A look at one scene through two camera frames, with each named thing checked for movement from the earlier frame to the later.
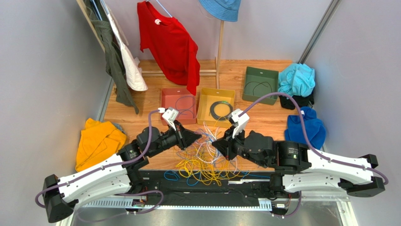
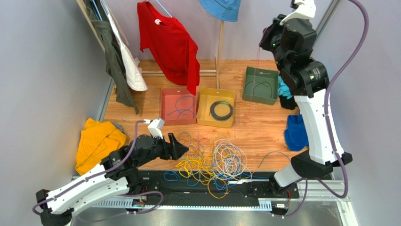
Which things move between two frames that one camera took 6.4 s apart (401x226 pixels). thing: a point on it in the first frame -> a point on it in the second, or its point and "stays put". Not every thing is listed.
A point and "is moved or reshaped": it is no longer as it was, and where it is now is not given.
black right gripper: [230, 145] -> [268, 38]
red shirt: [172, 44] stays put
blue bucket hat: [226, 10] stays put
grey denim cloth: [119, 126] stays put
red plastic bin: [180, 99] stays put
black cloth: [287, 103] stays put
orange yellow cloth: [99, 141] stays put
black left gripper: [184, 137] -> [170, 151]
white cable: [209, 156] is moved or reshaped
